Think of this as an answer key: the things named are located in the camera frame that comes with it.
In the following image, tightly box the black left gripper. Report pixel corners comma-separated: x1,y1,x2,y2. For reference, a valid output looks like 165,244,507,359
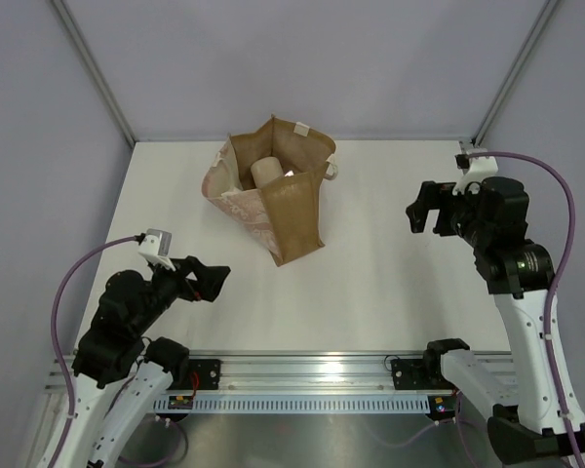
133,253,229,335

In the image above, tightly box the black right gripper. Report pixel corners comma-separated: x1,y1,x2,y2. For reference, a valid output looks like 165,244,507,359
406,180,491,250

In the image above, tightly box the beige lotion pump bottle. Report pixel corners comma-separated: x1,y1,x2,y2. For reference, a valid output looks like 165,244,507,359
251,156,284,188

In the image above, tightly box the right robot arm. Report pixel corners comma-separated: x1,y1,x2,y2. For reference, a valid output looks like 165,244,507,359
406,176,585,465

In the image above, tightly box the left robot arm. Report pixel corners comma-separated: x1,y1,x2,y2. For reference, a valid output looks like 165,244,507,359
38,256,231,467

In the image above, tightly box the brown canvas tote bag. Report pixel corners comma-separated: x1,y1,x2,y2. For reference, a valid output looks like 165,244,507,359
202,116,338,266

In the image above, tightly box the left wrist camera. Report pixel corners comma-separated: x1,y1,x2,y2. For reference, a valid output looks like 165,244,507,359
137,228,176,271

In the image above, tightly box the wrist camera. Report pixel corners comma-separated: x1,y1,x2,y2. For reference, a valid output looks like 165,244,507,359
452,149,498,196
137,228,176,271

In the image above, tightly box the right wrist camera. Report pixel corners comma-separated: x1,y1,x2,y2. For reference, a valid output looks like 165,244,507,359
452,149,498,196

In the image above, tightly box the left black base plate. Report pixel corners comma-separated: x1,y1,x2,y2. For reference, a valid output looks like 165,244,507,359
171,359,221,391

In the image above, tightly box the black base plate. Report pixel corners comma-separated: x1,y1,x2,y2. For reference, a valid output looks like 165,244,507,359
390,358,450,390
171,359,221,391

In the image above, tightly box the aluminium rail frame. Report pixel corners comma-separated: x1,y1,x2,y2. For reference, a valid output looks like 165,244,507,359
43,348,518,394

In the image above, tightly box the white slotted cable duct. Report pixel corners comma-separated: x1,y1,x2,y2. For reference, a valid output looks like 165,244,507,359
153,395,431,414

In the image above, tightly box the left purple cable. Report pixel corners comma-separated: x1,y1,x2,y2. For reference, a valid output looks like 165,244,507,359
43,235,186,468

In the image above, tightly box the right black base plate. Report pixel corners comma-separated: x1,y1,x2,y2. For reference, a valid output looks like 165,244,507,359
390,358,450,390

